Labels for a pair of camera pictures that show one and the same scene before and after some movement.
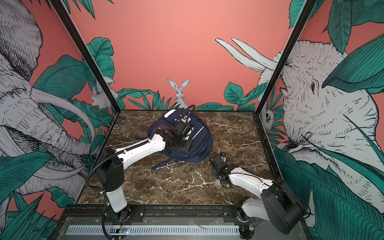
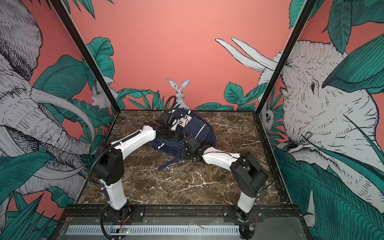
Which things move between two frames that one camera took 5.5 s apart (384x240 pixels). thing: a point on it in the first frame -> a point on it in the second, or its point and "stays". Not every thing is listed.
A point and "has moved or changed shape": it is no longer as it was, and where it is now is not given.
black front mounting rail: (187, 214) stays
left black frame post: (86, 54) stays
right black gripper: (214, 172) -> (184, 155)
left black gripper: (189, 146) -> (176, 138)
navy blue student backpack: (202, 140) has moved or changed shape
